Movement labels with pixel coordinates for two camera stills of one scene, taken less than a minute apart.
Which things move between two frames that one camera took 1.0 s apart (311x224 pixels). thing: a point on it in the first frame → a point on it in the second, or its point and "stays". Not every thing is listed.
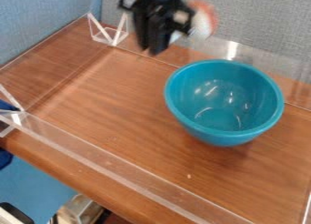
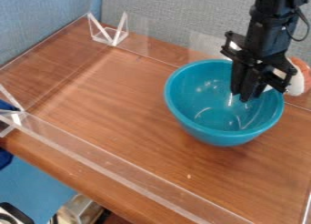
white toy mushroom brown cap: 204,19 → 300,79
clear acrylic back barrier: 289,68 stays
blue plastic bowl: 224,101 stays
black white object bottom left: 12,216 stays
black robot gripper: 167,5 → 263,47
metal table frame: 80,210 stays
